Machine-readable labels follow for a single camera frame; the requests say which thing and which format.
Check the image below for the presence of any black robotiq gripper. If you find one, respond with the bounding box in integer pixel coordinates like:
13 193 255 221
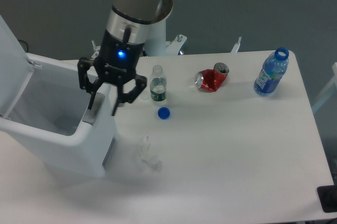
77 31 147 116

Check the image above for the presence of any white push-button trash can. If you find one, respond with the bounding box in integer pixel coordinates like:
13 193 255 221
1 21 118 177

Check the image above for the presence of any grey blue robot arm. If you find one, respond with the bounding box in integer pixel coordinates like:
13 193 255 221
77 0 161 109

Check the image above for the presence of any crushed red soda can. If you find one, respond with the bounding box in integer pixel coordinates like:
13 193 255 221
195 62 230 92

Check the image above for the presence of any white bottle cap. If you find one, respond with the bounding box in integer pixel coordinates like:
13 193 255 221
140 91 150 100

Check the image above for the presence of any clear green-label plastic bottle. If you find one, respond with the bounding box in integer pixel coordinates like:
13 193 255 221
150 65 167 102

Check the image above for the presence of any blue bottle cap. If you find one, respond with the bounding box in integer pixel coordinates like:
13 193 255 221
157 107 171 120

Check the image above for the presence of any blue plastic drink bottle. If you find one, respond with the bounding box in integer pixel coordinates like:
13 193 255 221
254 47 289 96

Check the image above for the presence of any white furniture at right edge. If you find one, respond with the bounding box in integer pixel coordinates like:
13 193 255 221
311 62 336 114

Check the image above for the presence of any black device at table edge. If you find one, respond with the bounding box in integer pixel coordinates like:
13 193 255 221
317 185 336 213

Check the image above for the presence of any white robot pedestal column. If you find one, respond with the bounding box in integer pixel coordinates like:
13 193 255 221
144 0 173 56

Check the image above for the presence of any black floor cable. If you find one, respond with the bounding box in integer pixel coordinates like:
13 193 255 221
18 39 29 53

